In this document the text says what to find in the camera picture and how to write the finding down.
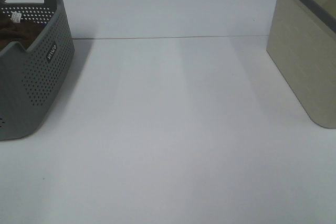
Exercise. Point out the white care label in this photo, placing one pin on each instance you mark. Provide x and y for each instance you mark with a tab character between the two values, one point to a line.
16	17

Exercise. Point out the beige storage bin grey rim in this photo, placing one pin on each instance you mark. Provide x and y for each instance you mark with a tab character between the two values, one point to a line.
301	43

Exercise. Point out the grey perforated laundry basket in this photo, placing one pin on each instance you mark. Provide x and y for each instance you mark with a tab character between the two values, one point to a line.
31	78

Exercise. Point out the brown towel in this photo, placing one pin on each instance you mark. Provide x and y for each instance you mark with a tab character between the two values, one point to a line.
24	33

